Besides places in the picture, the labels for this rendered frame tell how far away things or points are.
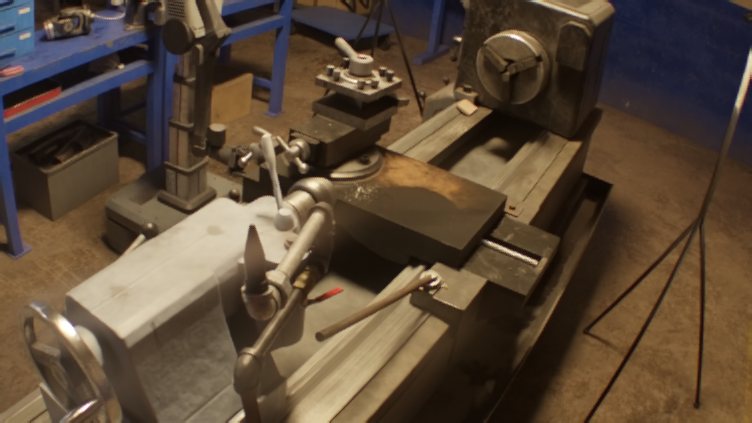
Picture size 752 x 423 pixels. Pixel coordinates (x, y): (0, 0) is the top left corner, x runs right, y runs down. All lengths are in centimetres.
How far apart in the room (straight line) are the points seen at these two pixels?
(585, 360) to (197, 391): 205
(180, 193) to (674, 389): 229
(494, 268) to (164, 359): 89
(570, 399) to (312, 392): 153
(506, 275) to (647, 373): 145
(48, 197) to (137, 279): 230
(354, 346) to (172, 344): 51
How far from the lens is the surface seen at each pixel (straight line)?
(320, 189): 125
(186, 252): 101
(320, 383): 127
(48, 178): 318
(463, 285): 150
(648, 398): 277
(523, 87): 227
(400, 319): 144
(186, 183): 276
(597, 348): 289
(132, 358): 89
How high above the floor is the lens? 175
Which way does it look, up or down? 30 degrees down
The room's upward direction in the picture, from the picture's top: 8 degrees clockwise
